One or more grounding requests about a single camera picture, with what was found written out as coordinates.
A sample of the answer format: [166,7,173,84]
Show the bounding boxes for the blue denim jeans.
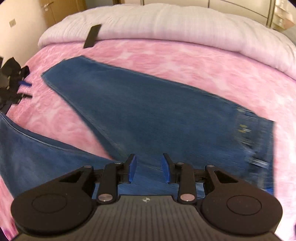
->
[0,55,276,200]

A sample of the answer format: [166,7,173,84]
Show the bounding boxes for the wooden door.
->
[39,0,87,27]

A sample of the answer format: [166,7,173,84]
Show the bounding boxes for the black smartphone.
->
[83,24,101,49]

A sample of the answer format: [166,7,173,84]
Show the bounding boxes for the pink rose blanket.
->
[8,40,295,240]

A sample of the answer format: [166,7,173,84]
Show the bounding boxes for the white striped quilt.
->
[38,3,295,78]

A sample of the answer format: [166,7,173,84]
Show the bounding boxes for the white wardrobe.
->
[121,0,295,31]

